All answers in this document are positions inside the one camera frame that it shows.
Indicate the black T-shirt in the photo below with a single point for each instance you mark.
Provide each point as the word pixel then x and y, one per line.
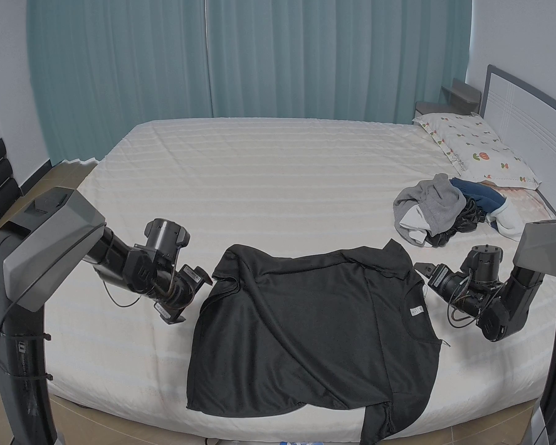
pixel 306 341

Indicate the pile of clothes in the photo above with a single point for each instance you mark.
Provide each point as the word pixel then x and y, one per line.
pixel 440 206

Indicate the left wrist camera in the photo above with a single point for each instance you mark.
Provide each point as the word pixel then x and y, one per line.
pixel 169 314

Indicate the grey bedside table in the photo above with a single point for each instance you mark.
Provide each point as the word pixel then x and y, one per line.
pixel 454 98

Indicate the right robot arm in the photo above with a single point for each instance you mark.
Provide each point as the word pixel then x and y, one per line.
pixel 546 248

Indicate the blue-green curtain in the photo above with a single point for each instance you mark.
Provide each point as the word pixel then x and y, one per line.
pixel 329 40
pixel 120 63

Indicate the bed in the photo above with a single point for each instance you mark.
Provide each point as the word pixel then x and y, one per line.
pixel 259 193

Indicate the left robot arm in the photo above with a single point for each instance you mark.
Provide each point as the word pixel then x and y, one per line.
pixel 51 239

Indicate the white printed pillow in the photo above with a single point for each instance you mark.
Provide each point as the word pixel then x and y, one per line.
pixel 477 151

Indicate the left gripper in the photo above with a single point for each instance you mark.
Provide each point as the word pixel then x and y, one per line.
pixel 183 288

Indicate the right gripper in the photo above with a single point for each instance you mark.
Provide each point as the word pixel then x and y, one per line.
pixel 449 285

